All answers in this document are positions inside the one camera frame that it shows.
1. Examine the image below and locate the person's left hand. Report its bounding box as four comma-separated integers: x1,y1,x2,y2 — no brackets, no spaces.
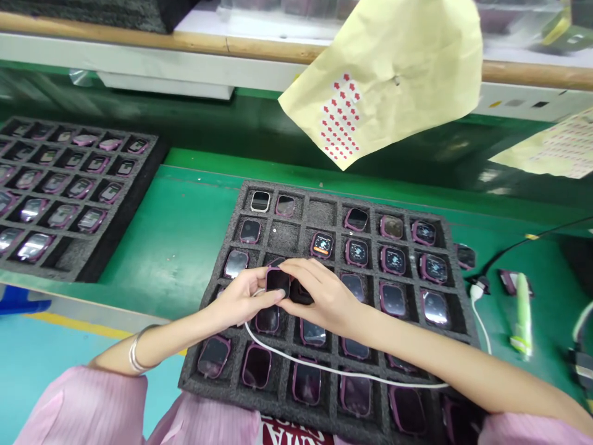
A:
209,266,286,345

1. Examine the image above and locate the person's right hand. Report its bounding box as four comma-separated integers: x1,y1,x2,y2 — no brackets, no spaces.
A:
279,258,372,340

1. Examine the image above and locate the purple smartwatch with dark screen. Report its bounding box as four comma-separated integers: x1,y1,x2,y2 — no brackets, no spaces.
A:
266,268,292,305

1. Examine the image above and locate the white charging cable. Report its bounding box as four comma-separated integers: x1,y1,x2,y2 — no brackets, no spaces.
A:
242,282,494,389

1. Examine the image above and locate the black foam grid tray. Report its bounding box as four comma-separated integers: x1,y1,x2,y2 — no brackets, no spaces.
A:
178,179,486,445
0,116,169,284

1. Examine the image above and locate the white smartwatch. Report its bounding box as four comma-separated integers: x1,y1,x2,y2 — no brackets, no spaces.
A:
250,190,272,214

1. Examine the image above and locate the group of purple smartwatches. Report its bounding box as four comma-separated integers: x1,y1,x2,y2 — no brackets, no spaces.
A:
0,121,151,266
196,190,479,445

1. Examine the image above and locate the loose purple smartwatch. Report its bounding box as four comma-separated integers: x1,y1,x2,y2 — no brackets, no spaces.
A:
498,269,534,299
453,242,479,273

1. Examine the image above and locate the person's body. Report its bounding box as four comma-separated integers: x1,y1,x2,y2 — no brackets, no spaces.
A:
147,392,335,445

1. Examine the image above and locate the yellow sheet with red stickers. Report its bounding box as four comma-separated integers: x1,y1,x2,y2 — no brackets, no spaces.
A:
487,107,593,180
277,0,484,173

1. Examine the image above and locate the light green pen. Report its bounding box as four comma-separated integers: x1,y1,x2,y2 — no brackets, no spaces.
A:
509,272,534,363

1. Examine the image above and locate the blue bin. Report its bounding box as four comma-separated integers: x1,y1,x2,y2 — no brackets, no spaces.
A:
0,283,53,317

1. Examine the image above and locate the black and white device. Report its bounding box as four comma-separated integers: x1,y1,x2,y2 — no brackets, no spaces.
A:
566,301,593,405

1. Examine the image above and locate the black foam block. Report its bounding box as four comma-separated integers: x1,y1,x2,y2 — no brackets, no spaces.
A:
0,0,201,36

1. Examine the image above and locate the black cable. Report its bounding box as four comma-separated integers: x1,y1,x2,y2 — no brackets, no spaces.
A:
463,215,593,295

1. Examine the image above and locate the wooden rail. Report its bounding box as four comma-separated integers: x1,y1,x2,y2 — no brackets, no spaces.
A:
0,11,593,91

